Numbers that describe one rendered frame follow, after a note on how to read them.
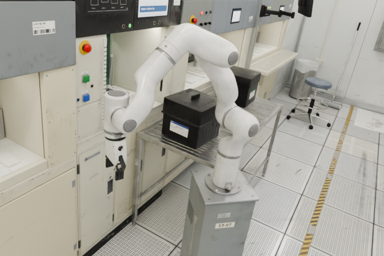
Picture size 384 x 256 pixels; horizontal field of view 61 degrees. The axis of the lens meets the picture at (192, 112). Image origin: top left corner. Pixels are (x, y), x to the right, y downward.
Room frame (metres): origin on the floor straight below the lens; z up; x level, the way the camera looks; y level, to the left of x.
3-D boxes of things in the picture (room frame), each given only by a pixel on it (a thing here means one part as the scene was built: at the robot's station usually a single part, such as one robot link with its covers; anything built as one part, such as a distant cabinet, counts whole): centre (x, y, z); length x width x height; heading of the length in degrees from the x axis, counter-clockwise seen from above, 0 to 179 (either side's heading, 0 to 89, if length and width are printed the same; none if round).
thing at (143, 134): (2.26, -0.23, 0.38); 1.30 x 0.60 x 0.76; 153
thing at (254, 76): (2.67, -0.36, 0.89); 0.29 x 0.29 x 0.25; 65
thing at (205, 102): (1.88, -0.01, 0.98); 0.29 x 0.29 x 0.13; 58
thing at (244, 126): (1.37, -0.23, 1.07); 0.19 x 0.12 x 0.24; 38
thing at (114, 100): (1.02, 0.26, 1.26); 0.09 x 0.08 x 0.13; 38
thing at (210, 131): (1.88, -0.01, 0.85); 0.28 x 0.28 x 0.17; 58
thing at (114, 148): (1.02, 0.26, 1.12); 0.10 x 0.07 x 0.11; 38
